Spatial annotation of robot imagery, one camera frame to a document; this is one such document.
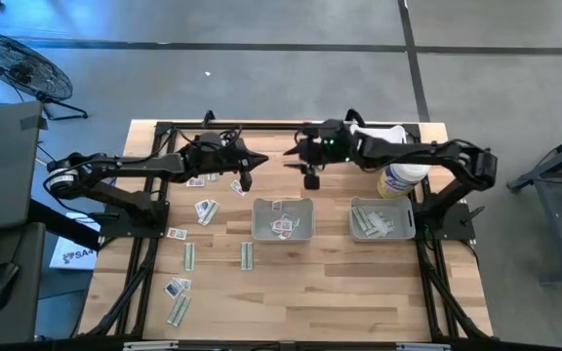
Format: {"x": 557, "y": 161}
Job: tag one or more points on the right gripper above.
{"x": 330, "y": 146}

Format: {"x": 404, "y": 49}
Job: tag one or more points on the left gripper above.
{"x": 212, "y": 156}

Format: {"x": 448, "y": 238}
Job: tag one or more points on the green striped bandage wrapper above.
{"x": 212, "y": 214}
{"x": 371, "y": 225}
{"x": 360, "y": 220}
{"x": 247, "y": 256}
{"x": 178, "y": 310}
{"x": 384, "y": 222}
{"x": 189, "y": 257}

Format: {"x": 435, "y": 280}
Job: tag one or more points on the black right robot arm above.
{"x": 432, "y": 153}

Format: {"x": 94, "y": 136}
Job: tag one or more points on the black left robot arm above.
{"x": 130, "y": 166}

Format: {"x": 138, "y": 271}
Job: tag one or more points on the small white packet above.
{"x": 212, "y": 177}

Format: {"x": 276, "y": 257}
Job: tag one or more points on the white bin with ointment packets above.
{"x": 261, "y": 214}

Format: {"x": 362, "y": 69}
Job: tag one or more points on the white bin with wipe packets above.
{"x": 383, "y": 132}

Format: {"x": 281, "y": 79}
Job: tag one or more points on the Lysol wipes canister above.
{"x": 398, "y": 183}

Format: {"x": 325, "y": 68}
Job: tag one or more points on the white bin with bandage strips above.
{"x": 403, "y": 229}

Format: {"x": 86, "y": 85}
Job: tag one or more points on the black diagonal beam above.
{"x": 61, "y": 225}

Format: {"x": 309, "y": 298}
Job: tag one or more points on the white printed paper sheet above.
{"x": 73, "y": 256}

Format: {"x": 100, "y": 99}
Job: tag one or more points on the black floor fan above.
{"x": 20, "y": 68}

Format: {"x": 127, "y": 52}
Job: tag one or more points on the blue grey metal cart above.
{"x": 554, "y": 205}

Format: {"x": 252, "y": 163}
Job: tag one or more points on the grey desk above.
{"x": 22, "y": 312}

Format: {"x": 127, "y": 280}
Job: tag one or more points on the black computer mouse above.
{"x": 0, "y": 285}

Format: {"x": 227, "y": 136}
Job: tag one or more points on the silver bracket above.
{"x": 422, "y": 347}
{"x": 149, "y": 346}

